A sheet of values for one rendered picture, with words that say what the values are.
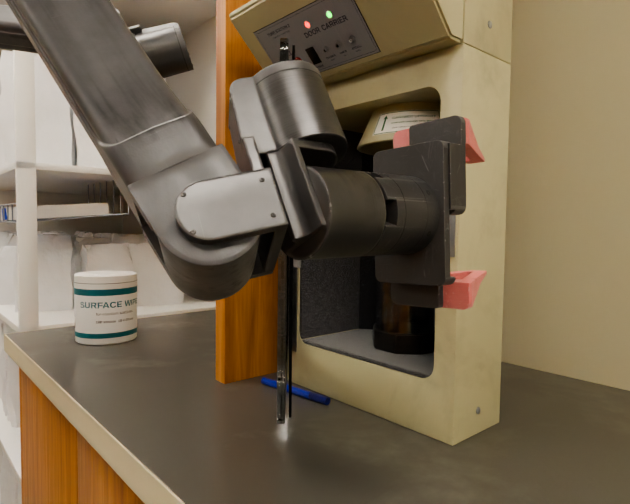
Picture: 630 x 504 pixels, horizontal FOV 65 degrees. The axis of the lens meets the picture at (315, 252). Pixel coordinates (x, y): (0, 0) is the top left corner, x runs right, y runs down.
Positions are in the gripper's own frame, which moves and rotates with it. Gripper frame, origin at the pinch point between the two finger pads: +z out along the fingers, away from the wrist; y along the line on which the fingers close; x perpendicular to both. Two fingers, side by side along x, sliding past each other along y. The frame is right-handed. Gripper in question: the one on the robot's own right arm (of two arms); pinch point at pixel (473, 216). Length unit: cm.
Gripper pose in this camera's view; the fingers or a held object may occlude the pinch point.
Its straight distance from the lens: 44.5
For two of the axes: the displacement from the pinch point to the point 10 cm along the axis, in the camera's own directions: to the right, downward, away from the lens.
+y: -0.2, -10.0, -0.3
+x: -6.6, -0.1, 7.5
